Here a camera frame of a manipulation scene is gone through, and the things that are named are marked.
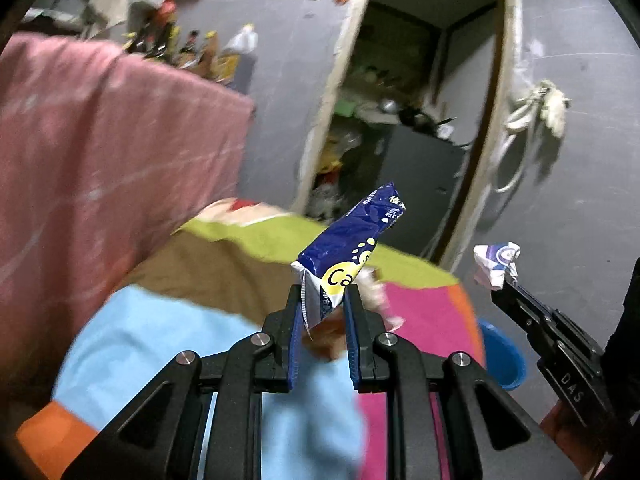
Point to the blue plastic basin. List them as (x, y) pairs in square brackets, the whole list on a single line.
[(502, 355)]

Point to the white rubber glove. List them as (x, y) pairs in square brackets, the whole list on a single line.
[(555, 110)]

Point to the grey refrigerator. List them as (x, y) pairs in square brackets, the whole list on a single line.
[(420, 180)]

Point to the red snack packet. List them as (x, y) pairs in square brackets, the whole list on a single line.
[(167, 5)]

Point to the white paper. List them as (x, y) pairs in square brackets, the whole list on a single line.
[(492, 265)]

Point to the blue snack packet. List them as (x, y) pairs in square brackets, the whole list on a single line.
[(345, 245)]

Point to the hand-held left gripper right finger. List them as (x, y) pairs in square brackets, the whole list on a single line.
[(352, 345)]

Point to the green box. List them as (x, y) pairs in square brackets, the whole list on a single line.
[(345, 108)]

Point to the colourful patchwork blanket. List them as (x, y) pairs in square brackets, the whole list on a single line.
[(200, 270)]

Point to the white plastic bag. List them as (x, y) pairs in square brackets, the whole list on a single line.
[(242, 40)]

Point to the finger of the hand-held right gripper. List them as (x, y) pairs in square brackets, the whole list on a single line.
[(520, 317), (530, 297)]

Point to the crumpled pale wrapper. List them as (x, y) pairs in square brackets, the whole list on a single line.
[(382, 300)]

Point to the pink checked cloth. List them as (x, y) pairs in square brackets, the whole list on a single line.
[(100, 160)]

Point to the black frying pan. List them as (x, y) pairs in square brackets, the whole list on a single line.
[(417, 117)]

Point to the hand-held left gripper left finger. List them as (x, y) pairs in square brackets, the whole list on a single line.
[(295, 345)]

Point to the person's right hand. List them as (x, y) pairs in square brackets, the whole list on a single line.
[(565, 435)]

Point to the yellow bag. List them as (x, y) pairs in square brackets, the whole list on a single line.
[(335, 152)]

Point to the brown paper packet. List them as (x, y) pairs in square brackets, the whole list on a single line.
[(212, 52)]

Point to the doorway frame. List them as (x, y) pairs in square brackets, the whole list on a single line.
[(327, 100)]

